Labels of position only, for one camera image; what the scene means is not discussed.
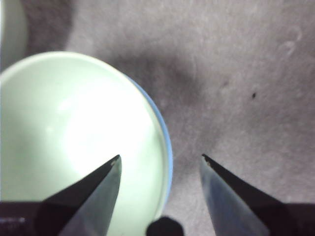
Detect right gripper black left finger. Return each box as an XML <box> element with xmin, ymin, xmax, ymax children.
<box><xmin>0</xmin><ymin>154</ymin><xmax>123</xmax><ymax>236</ymax></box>

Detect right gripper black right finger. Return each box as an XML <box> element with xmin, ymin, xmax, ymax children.
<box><xmin>199</xmin><ymin>153</ymin><xmax>315</xmax><ymax>236</ymax></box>

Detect blue ribbed bowl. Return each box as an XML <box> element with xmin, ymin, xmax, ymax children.
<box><xmin>125</xmin><ymin>75</ymin><xmax>173</xmax><ymax>221</ymax></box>

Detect pale green bowl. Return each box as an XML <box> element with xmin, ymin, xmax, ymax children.
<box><xmin>0</xmin><ymin>51</ymin><xmax>166</xmax><ymax>222</ymax></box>
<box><xmin>0</xmin><ymin>0</ymin><xmax>27</xmax><ymax>72</ymax></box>

